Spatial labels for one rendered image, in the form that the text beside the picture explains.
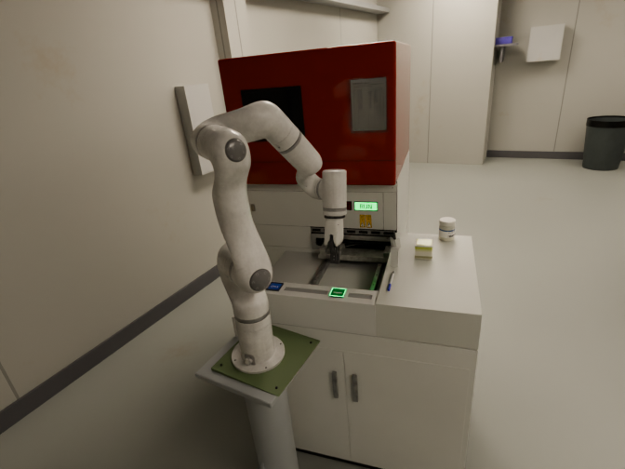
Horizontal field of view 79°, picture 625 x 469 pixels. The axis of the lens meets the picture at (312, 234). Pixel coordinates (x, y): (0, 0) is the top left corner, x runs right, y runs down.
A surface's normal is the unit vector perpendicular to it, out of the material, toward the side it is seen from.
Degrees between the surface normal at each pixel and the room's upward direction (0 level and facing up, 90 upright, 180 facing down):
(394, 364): 90
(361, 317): 90
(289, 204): 90
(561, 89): 90
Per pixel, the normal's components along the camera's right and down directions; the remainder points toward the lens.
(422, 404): -0.30, 0.41
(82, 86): 0.87, 0.13
